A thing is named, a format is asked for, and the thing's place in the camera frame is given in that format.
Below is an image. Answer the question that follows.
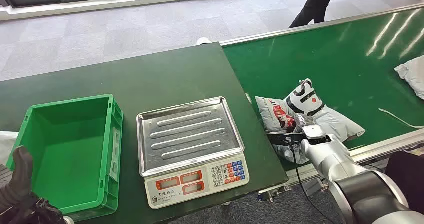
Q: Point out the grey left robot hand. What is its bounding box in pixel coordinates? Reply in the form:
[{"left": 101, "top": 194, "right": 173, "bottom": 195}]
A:
[{"left": 0, "top": 146, "right": 64, "bottom": 224}]

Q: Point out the black right camera cable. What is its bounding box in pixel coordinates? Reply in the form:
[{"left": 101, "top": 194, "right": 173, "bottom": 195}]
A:
[{"left": 289, "top": 144, "right": 332, "bottom": 224}]

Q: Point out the green conveyor belt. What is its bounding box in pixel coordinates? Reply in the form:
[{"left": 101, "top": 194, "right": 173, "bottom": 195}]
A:
[{"left": 219, "top": 3, "right": 424, "bottom": 196}]

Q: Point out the white plastic bag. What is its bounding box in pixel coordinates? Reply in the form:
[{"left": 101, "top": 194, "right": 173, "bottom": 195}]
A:
[{"left": 0, "top": 131, "right": 19, "bottom": 167}]

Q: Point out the white scale with steel tray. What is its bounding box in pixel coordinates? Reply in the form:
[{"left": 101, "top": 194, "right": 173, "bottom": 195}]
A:
[{"left": 136, "top": 96, "right": 251, "bottom": 210}]

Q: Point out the dark green table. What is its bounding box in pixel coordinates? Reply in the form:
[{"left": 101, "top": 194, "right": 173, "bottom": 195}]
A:
[{"left": 0, "top": 42, "right": 289, "bottom": 224}]

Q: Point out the green plastic crate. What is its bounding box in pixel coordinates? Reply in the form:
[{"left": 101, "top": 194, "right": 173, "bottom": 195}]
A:
[{"left": 5, "top": 94, "right": 124, "bottom": 222}]

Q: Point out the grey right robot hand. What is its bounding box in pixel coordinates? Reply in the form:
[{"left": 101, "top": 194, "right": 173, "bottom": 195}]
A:
[{"left": 293, "top": 113, "right": 316, "bottom": 133}]

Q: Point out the person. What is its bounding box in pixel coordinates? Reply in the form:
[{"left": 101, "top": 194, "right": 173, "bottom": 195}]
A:
[
  {"left": 288, "top": 0, "right": 341, "bottom": 29},
  {"left": 385, "top": 150, "right": 424, "bottom": 215}
]

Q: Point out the thin white plastic strip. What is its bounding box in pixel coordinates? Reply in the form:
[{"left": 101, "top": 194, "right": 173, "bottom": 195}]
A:
[{"left": 378, "top": 108, "right": 424, "bottom": 129}]

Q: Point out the grey parcel bag black print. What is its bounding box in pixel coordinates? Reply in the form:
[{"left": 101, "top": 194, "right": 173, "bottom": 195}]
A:
[{"left": 255, "top": 78, "right": 367, "bottom": 165}]

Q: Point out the grey parcel bag red print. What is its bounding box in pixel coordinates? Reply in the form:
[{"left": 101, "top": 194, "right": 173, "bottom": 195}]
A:
[{"left": 394, "top": 55, "right": 424, "bottom": 100}]

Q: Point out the metal conveyor bracket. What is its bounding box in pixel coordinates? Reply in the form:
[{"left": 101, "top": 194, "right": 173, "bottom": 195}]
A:
[{"left": 257, "top": 184, "right": 292, "bottom": 203}]

